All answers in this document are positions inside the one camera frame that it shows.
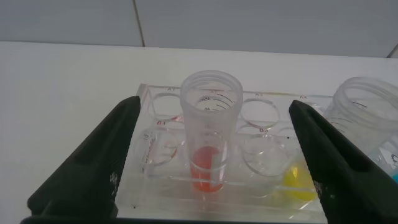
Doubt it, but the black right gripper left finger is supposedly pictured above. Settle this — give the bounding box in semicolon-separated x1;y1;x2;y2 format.
23;95;141;222

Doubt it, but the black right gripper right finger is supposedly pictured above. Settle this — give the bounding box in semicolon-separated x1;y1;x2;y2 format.
288;100;398;224

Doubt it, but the tube with yellow pigment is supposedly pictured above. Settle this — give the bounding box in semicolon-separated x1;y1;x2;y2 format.
280;77;398;202

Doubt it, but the tube with red pigment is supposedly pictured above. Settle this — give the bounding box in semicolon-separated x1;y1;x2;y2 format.
180;70;244;194

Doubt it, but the clear acrylic test tube rack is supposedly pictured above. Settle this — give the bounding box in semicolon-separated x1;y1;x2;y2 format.
115;82;335;220

